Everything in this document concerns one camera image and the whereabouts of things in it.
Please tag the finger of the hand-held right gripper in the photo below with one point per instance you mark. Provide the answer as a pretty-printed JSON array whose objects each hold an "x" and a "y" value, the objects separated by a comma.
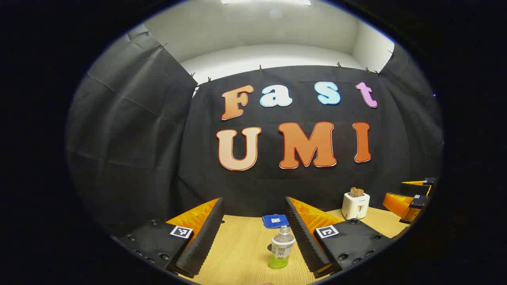
[
  {"x": 427, "y": 183},
  {"x": 398, "y": 204}
]

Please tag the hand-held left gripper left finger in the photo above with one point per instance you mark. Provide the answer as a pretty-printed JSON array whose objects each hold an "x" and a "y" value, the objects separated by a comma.
[{"x": 202, "y": 241}]

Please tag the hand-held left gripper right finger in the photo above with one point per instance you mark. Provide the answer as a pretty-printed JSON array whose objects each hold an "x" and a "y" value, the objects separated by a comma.
[{"x": 307, "y": 241}]

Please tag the clear water bottle white label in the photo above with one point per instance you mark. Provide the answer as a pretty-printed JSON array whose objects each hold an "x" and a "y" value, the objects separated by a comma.
[{"x": 282, "y": 247}]

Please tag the blue towel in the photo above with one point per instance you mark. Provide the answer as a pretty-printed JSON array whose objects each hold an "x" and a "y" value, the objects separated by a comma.
[{"x": 274, "y": 220}]

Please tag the cream toaster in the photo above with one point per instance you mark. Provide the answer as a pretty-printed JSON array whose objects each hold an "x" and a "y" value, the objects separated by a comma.
[{"x": 355, "y": 206}]

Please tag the black backdrop cloth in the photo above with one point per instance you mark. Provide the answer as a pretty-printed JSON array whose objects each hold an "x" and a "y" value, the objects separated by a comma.
[{"x": 158, "y": 138}]

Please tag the ceiling light panel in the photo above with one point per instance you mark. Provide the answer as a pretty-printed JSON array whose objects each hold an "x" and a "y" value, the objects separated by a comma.
[{"x": 257, "y": 1}]

